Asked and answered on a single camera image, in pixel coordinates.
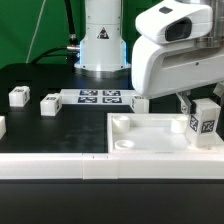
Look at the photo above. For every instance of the white fiducial marker plate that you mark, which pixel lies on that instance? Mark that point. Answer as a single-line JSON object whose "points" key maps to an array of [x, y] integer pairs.
{"points": [[97, 97]]}

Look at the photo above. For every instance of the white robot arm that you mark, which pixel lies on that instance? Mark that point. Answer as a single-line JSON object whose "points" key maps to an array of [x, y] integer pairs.
{"points": [[102, 49]]}

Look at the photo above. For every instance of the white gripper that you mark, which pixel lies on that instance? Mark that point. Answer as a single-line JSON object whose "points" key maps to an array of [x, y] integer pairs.
{"points": [[181, 47]]}

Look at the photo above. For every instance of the white square table top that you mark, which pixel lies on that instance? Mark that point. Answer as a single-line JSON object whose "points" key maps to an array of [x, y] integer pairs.
{"points": [[153, 133]]}

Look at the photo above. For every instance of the white block left edge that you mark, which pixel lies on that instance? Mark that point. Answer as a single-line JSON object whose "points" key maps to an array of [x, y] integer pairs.
{"points": [[2, 126]]}

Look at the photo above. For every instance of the white U-shaped obstacle fence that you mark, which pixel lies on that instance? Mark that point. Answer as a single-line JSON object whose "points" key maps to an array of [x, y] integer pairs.
{"points": [[194, 164]]}

